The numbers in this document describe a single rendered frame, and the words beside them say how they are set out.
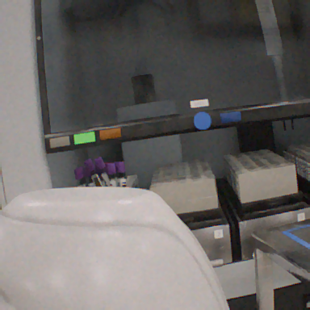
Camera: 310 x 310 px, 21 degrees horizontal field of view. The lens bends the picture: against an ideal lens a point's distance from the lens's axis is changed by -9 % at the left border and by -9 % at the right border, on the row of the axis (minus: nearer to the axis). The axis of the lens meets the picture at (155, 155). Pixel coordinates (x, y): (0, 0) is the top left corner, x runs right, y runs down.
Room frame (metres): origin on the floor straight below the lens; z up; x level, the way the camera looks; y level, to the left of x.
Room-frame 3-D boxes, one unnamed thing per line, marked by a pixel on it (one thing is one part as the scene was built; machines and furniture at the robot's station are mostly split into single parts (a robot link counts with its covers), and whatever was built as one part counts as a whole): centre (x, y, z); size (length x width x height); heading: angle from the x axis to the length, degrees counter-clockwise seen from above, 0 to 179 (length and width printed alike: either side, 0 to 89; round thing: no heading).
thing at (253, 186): (1.57, -0.19, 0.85); 0.12 x 0.02 x 0.06; 88
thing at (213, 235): (1.81, -0.05, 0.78); 0.73 x 0.14 x 0.09; 178
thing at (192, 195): (1.57, -0.04, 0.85); 0.12 x 0.02 x 0.06; 89
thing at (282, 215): (1.80, -0.20, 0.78); 0.73 x 0.14 x 0.09; 178
